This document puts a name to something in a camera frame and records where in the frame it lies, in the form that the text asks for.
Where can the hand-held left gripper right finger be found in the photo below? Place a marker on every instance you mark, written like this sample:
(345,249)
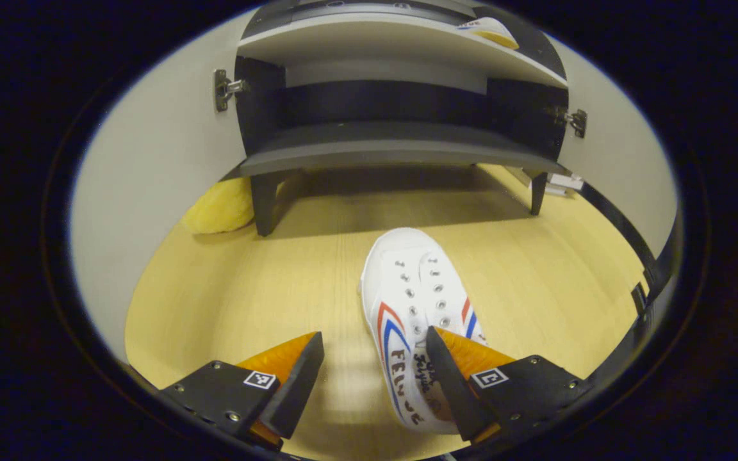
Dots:
(452,387)

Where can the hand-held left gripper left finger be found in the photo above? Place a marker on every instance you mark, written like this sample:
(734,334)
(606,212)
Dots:
(298,387)

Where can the white canvas shoe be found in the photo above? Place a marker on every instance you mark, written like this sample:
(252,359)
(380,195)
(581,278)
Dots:
(407,282)
(491,31)

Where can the white shoe cabinet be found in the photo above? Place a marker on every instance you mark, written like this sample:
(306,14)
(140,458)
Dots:
(394,141)

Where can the white shoe cabinet door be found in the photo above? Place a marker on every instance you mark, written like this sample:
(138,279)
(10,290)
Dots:
(625,160)
(151,160)

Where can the metal door hinge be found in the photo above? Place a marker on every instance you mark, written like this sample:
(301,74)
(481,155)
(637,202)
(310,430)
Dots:
(223,89)
(573,120)

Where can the yellow plush toy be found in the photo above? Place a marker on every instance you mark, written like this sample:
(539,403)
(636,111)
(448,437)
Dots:
(218,208)

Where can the black table clamp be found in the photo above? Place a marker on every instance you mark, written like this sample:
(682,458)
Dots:
(638,298)

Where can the stack of booklets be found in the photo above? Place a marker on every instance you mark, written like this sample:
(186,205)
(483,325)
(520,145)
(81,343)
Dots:
(561,182)

